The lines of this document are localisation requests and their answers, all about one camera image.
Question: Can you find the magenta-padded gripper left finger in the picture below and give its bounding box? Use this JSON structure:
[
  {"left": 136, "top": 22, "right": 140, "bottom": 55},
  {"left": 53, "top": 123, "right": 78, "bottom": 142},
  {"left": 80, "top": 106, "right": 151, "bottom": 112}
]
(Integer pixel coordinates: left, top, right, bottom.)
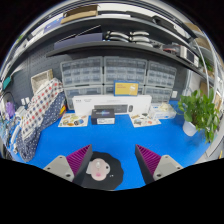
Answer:
[{"left": 43, "top": 144, "right": 94, "bottom": 187}]

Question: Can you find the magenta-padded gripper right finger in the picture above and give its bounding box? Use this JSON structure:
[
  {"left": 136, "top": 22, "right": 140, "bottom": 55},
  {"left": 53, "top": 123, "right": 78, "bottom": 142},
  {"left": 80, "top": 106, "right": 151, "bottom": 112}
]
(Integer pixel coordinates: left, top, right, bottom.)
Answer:
[{"left": 134, "top": 144, "right": 184, "bottom": 185}]

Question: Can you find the black fuzzy-shaped mouse pad with eyes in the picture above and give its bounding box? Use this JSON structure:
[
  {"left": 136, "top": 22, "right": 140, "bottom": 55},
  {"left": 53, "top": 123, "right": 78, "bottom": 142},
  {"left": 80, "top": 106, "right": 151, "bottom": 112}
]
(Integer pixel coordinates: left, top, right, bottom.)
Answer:
[{"left": 79, "top": 150, "right": 125, "bottom": 191}]

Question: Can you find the illustrated picture card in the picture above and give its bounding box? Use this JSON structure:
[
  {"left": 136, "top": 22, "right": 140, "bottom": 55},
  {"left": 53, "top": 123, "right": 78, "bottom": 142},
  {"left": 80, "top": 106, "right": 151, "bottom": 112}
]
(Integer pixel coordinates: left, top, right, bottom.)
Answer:
[
  {"left": 57, "top": 112, "right": 89, "bottom": 128},
  {"left": 129, "top": 112, "right": 162, "bottom": 129}
]

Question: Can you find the checkered patterned cloth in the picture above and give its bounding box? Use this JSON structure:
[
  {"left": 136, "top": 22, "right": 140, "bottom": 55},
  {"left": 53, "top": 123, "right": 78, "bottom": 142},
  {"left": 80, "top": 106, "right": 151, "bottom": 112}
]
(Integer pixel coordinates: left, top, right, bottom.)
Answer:
[{"left": 14, "top": 77, "right": 67, "bottom": 163}]

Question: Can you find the green potted plant white pot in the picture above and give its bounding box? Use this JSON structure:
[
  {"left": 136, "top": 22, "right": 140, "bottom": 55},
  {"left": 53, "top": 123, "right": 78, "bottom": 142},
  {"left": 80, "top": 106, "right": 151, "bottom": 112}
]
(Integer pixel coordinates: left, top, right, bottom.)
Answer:
[{"left": 177, "top": 88, "right": 223, "bottom": 144}]

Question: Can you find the small black box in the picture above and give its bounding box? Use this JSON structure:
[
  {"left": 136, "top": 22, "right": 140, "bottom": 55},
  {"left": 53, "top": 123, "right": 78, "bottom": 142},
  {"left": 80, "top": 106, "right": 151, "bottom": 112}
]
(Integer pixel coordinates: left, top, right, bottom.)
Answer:
[{"left": 90, "top": 108, "right": 116, "bottom": 126}]

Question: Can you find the long white keyboard box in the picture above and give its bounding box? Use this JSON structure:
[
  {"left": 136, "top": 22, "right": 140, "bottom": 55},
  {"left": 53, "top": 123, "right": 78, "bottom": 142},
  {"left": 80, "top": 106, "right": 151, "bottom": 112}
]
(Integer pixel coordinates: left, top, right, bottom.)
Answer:
[{"left": 72, "top": 94, "right": 153, "bottom": 117}]

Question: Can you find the grey small-parts drawer cabinet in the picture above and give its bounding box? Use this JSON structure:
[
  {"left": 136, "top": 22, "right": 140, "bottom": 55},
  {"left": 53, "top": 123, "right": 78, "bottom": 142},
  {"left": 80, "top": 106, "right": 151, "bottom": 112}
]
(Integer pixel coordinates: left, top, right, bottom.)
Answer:
[
  {"left": 143, "top": 85, "right": 176, "bottom": 104},
  {"left": 59, "top": 56, "right": 105, "bottom": 88},
  {"left": 103, "top": 83, "right": 146, "bottom": 97},
  {"left": 103, "top": 55, "right": 149, "bottom": 86},
  {"left": 63, "top": 84, "right": 105, "bottom": 111},
  {"left": 145, "top": 60, "right": 178, "bottom": 89}
]

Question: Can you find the yellow card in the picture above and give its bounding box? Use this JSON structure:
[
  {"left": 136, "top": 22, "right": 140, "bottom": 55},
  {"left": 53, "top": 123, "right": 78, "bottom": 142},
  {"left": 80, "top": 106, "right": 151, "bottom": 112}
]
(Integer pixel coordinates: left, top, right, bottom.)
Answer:
[{"left": 113, "top": 80, "right": 140, "bottom": 97}]

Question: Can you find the beige woven basket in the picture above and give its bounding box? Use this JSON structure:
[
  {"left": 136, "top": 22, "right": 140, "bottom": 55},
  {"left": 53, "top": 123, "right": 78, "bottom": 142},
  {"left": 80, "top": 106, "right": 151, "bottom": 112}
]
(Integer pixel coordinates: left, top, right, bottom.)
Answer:
[{"left": 30, "top": 68, "right": 54, "bottom": 95}]

